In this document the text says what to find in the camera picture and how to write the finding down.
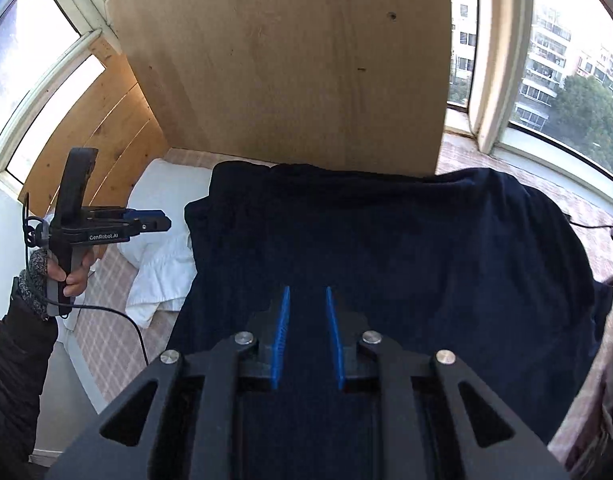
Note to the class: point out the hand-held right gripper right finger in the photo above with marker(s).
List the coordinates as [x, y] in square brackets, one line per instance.
[334, 340]

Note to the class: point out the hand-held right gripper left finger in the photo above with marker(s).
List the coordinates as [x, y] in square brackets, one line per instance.
[281, 340]

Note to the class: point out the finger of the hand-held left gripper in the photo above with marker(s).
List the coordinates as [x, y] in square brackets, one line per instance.
[146, 213]
[156, 225]

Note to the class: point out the navy blue shirt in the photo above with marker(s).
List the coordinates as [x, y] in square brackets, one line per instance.
[386, 240]

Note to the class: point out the person's left forearm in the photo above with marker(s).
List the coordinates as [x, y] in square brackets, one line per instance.
[16, 360]

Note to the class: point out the person's left hand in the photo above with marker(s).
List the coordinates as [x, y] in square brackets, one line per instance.
[79, 280]

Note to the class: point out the white cloth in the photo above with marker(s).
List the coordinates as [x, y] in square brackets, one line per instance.
[161, 270]

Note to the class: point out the wooden slat panel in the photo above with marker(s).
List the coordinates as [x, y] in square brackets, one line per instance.
[111, 125]

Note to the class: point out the pink plaid blanket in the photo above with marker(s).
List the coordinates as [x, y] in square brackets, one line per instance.
[106, 340]

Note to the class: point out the light wooden board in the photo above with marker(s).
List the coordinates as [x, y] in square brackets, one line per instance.
[286, 60]

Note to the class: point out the white window frame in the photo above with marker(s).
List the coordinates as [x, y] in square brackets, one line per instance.
[496, 60]

